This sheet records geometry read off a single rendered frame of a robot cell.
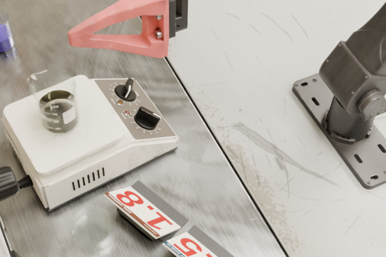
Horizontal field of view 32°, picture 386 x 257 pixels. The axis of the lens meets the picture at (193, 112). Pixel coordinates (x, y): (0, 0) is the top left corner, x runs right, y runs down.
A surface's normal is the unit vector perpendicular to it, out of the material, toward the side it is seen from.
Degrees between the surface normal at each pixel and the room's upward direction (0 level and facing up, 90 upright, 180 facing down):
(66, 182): 90
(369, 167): 0
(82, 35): 90
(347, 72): 60
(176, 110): 0
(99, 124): 0
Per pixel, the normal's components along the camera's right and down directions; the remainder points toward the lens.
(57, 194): 0.53, 0.69
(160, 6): 0.09, 0.80
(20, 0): 0.04, -0.61
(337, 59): -0.76, -0.01
